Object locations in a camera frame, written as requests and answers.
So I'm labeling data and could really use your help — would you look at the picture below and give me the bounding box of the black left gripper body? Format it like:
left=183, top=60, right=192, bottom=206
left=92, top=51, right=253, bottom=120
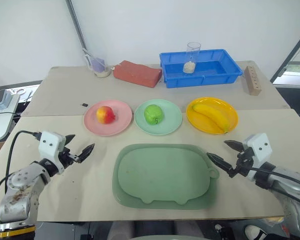
left=57, top=147, right=80, bottom=170

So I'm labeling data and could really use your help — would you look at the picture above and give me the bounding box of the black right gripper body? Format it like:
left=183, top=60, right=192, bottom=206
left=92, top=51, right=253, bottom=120
left=229, top=148, right=255, bottom=179

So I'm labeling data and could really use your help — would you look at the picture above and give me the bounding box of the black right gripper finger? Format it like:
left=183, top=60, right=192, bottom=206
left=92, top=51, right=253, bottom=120
left=206, top=152, right=234, bottom=176
left=223, top=139, right=247, bottom=152

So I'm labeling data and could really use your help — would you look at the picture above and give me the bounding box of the yellow plate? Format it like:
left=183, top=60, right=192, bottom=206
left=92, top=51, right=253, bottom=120
left=186, top=96, right=239, bottom=135

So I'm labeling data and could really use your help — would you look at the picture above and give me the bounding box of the pink plate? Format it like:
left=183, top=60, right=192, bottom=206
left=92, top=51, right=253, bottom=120
left=83, top=99, right=133, bottom=137

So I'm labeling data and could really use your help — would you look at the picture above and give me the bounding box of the light green plate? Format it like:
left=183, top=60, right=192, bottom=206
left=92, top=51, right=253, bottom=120
left=134, top=98, right=183, bottom=136

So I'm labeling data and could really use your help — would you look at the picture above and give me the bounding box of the yellow banana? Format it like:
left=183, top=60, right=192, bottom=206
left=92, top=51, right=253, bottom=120
left=191, top=103, right=230, bottom=134

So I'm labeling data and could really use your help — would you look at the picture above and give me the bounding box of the red yellow apple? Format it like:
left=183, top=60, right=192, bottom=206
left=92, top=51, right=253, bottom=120
left=96, top=105, right=117, bottom=125

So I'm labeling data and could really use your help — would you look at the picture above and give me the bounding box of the green pig-shaped tray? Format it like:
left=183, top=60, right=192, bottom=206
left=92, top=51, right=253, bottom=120
left=112, top=143, right=220, bottom=210

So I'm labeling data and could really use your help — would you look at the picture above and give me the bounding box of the wooden block with holes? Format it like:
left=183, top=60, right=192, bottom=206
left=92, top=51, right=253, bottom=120
left=243, top=65, right=263, bottom=97

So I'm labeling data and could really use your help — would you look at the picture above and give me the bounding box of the white black shoe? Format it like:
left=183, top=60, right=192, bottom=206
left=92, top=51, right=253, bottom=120
left=243, top=224, right=267, bottom=240

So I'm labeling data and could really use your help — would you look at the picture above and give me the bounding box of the green apple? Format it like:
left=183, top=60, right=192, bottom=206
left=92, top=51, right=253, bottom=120
left=143, top=104, right=164, bottom=125

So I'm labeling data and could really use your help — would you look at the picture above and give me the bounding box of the clear cup with purple scoop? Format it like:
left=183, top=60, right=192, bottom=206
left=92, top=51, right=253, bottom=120
left=81, top=47, right=113, bottom=79

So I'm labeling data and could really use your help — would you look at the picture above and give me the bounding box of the grey electronic device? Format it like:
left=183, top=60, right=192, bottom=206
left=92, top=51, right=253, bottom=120
left=0, top=89, right=11, bottom=110

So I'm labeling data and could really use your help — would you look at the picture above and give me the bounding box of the blue plastic bin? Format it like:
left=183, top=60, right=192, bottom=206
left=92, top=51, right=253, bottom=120
left=159, top=48, right=244, bottom=89

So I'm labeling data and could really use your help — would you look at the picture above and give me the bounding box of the red brick-shaped sponge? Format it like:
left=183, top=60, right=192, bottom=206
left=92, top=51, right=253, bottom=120
left=113, top=60, right=163, bottom=89

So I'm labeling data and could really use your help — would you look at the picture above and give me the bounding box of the tall clear glass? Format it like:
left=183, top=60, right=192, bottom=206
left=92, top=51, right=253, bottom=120
left=182, top=41, right=202, bottom=75

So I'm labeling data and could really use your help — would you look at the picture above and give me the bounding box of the grey metal pole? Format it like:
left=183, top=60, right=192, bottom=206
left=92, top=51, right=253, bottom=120
left=65, top=0, right=89, bottom=52

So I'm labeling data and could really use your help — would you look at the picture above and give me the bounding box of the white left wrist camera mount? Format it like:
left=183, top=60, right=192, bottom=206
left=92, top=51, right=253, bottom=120
left=38, top=130, right=67, bottom=175

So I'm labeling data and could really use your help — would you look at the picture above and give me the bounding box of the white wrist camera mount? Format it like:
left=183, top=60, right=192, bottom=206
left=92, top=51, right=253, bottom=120
left=242, top=132, right=273, bottom=182
left=38, top=130, right=67, bottom=175

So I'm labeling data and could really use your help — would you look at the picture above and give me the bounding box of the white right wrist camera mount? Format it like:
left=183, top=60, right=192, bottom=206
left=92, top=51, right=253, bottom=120
left=242, top=132, right=273, bottom=182

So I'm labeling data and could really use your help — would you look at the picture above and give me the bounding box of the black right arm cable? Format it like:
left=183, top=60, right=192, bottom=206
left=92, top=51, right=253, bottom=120
left=248, top=167, right=300, bottom=208

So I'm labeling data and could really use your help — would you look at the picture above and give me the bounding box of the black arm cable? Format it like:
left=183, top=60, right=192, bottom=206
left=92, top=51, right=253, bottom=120
left=0, top=130, right=42, bottom=221
left=248, top=167, right=300, bottom=208

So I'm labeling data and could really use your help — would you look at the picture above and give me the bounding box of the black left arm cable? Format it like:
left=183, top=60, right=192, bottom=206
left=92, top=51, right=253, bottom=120
left=0, top=130, right=42, bottom=221

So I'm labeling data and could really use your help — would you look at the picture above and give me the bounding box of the dark diagonal frame bar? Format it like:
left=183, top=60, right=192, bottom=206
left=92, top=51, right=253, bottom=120
left=269, top=24, right=300, bottom=84

